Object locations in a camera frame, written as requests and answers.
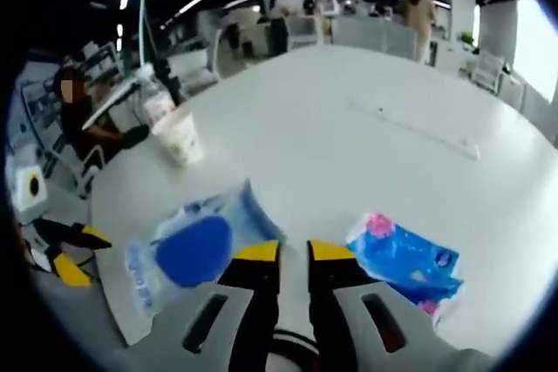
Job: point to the white table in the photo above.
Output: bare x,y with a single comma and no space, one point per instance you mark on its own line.
327,137

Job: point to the person's grey shirt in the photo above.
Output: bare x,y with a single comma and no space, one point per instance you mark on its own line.
65,328

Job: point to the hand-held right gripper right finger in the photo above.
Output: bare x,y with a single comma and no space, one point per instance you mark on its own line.
335,298

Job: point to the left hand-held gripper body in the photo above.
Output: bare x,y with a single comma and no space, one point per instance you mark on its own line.
28,198

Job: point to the white paper cup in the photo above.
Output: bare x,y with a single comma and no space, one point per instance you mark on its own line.
181,139

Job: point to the white office partition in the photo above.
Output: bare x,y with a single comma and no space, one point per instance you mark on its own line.
375,38

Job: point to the white strip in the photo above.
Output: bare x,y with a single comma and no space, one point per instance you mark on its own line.
414,128

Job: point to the black round base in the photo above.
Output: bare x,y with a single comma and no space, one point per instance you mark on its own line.
135,136

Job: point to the blue bowl with black rim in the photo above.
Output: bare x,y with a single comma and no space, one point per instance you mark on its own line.
196,252

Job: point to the clear plastic bag blue print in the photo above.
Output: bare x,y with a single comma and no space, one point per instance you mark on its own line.
253,211

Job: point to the white slatted rack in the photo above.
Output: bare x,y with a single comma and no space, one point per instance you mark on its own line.
306,32

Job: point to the clear plastic bottle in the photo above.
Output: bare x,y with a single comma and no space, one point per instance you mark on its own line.
154,97

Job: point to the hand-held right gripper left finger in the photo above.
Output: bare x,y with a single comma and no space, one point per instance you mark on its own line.
253,298

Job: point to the dark monitor with teal edge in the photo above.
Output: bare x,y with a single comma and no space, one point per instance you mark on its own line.
143,19

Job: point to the grey side table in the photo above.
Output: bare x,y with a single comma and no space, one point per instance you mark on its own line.
109,104

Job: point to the white chair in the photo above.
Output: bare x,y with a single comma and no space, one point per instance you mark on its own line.
487,71

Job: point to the potted plant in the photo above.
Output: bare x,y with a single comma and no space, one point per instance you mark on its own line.
466,37

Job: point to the blue tissue pack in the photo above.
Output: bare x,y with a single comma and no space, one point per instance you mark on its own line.
401,263

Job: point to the blue and white wall poster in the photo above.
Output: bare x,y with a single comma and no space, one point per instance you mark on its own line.
35,128

